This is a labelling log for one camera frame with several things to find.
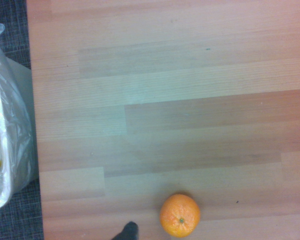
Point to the grey waste bin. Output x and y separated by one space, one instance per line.
25 82

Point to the clear plastic bin liner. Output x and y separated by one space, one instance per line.
12 130

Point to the orange tangerine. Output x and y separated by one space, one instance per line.
180 216

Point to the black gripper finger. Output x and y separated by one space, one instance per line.
128 232

